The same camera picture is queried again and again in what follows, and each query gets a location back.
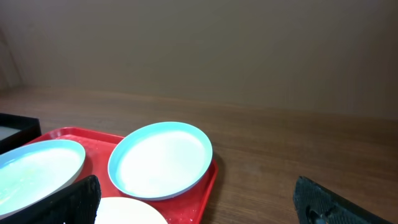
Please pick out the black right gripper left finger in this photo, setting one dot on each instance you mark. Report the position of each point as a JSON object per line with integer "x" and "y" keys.
{"x": 75, "y": 204}

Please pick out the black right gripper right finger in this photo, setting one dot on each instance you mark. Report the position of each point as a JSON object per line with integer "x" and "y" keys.
{"x": 316, "y": 204}

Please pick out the white plate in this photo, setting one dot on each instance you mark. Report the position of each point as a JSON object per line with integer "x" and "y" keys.
{"x": 122, "y": 210}

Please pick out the light blue plate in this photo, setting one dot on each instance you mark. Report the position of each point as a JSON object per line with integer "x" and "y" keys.
{"x": 160, "y": 161}
{"x": 32, "y": 172}

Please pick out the black water tray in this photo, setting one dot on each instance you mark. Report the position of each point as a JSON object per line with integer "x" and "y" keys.
{"x": 17, "y": 131}

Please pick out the red plastic tray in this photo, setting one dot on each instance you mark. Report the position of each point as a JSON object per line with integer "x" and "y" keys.
{"x": 187, "y": 208}

